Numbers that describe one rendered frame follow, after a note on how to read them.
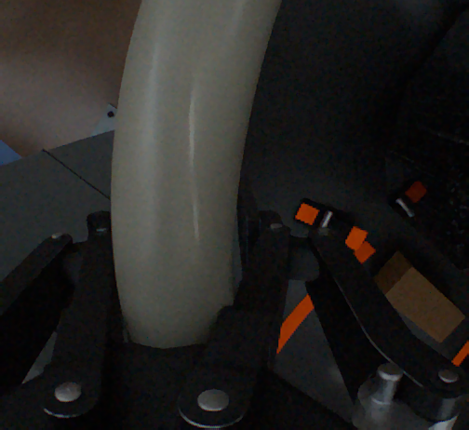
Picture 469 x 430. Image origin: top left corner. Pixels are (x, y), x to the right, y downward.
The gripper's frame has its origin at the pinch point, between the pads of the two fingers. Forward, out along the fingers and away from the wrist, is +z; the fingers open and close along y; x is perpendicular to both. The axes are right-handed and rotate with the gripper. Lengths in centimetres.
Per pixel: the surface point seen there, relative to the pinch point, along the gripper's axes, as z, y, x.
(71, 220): 31.5, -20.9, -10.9
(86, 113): 87, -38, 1
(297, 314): 79, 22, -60
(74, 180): 44, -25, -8
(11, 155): 89, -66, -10
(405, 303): 66, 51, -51
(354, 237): 74, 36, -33
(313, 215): 79, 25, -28
